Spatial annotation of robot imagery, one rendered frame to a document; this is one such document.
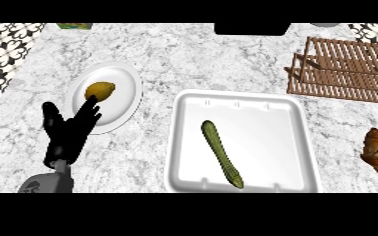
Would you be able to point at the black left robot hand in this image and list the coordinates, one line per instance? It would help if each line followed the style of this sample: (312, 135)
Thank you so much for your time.
(68, 136)

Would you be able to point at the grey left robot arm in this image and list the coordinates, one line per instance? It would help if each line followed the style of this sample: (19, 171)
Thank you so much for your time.
(52, 181)

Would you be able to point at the white square tray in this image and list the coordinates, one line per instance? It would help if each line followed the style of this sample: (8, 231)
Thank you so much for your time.
(244, 143)

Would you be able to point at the brown wooden tiered shelf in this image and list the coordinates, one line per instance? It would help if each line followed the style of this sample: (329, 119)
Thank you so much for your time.
(340, 70)

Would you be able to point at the white oval plate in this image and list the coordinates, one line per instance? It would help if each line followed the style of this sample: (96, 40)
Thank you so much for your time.
(118, 93)

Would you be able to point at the green cucumber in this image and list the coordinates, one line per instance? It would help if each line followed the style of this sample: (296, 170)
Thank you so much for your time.
(222, 153)

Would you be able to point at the green box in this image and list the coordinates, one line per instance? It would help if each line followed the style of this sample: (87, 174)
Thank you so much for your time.
(74, 25)

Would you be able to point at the black appliance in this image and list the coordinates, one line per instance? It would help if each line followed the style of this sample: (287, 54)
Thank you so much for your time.
(251, 28)

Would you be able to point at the grey round object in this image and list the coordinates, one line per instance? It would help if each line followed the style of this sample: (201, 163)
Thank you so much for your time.
(325, 24)

